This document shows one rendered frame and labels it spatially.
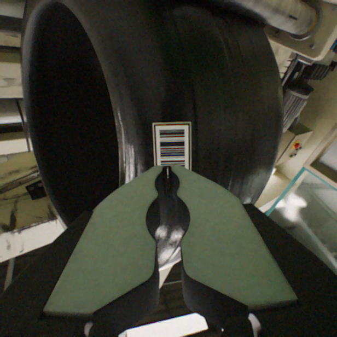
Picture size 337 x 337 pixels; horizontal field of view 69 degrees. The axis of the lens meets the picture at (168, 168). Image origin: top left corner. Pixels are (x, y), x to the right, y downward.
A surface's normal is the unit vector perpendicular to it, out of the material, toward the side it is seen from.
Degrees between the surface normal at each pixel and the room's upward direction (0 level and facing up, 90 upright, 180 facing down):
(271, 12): 71
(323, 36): 90
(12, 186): 90
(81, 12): 100
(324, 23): 90
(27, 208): 180
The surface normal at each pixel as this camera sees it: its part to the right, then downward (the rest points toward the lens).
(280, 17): 0.48, 0.83
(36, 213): 0.29, -0.76
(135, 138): -0.60, 0.23
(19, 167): 0.05, -0.66
